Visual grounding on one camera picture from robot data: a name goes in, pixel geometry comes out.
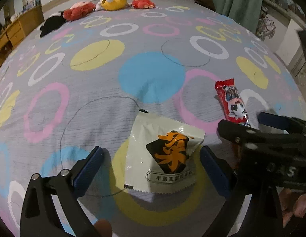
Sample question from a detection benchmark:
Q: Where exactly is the white tea sachet wrapper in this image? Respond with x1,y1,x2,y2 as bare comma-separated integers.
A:
124,110,205,194

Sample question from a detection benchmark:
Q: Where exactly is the red candy wrapper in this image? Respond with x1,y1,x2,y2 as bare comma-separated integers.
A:
215,79,251,127

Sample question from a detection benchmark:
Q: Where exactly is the bed with circle-pattern sheet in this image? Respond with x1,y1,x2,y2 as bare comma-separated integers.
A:
0,0,306,236

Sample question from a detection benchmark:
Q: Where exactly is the wooden desk with drawers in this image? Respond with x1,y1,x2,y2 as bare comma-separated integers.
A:
0,5,44,67

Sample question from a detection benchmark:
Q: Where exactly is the small red plush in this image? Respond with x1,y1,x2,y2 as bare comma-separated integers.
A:
132,0,156,9

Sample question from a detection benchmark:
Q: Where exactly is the yellow bee plush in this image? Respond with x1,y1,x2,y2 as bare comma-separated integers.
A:
94,0,128,11

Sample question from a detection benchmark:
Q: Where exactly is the red round plush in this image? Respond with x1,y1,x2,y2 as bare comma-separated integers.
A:
63,1,96,21

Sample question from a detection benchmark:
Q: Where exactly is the black and white plush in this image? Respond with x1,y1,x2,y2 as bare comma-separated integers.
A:
40,11,66,38

